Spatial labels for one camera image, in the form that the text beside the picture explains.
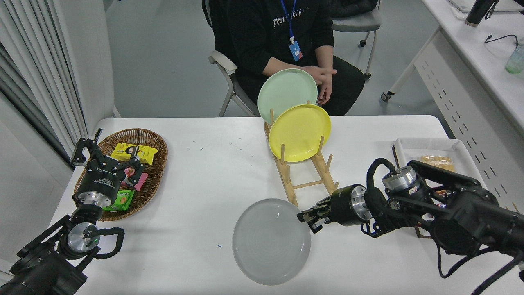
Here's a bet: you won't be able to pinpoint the thin black cable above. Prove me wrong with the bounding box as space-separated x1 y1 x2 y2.
485 34 519 48

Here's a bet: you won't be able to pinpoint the white vertical blinds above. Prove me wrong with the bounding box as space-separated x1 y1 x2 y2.
0 0 88 166

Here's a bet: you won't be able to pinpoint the white rectangular tray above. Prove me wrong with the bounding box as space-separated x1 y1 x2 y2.
392 138 488 239

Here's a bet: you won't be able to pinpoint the black jacket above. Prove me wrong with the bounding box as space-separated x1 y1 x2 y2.
330 0 378 18

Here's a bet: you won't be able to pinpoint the yellow snack packet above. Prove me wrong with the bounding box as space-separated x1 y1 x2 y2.
111 143 158 166

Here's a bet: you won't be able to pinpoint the blue lanyard badge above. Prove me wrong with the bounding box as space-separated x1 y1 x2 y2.
280 0 304 62

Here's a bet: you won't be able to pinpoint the green snack packet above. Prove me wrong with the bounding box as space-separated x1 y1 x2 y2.
102 189 135 212

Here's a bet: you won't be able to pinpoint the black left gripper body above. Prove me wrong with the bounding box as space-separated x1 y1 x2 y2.
76 160 123 196

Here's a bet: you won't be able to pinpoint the clear green bottle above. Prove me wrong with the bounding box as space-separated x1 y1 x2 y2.
505 44 524 75

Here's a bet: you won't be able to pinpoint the white perforated desk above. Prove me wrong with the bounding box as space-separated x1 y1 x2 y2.
381 0 524 218

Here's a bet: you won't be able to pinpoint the black flask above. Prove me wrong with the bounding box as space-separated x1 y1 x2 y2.
465 0 497 27

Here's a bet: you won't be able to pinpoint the person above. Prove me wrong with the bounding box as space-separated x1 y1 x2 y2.
201 0 366 116

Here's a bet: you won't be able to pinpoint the pink snack packet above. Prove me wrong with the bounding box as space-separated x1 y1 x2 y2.
133 172 149 192

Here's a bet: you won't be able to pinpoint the pale cracker snack packet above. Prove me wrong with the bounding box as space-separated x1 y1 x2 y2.
421 155 456 172

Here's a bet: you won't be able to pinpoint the grey wheeled chair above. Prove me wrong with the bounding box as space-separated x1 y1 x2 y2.
332 6 382 80

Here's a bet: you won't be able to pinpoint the grey chair with white armrest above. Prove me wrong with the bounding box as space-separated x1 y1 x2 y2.
201 0 262 118

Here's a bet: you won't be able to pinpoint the person's right hand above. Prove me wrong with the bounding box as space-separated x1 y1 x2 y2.
301 65 337 85

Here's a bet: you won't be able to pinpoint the pale green plate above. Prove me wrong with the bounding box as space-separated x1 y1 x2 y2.
257 68 318 125

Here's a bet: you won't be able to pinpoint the person's left hand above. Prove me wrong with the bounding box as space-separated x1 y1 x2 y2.
317 77 333 106

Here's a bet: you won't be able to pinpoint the yellow plate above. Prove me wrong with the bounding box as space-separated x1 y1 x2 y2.
269 104 332 163

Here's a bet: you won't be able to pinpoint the grey plate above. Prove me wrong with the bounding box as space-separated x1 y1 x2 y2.
232 198 312 286

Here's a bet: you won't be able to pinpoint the wooden plate rack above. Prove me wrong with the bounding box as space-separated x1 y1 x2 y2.
264 100 339 207

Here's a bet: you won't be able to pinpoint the red white snack packet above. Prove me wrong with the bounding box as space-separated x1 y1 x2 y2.
121 167 139 188

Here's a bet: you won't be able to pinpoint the brown wicker basket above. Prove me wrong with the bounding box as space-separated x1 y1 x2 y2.
73 128 168 222

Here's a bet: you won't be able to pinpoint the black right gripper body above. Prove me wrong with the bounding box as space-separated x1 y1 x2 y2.
329 184 361 227

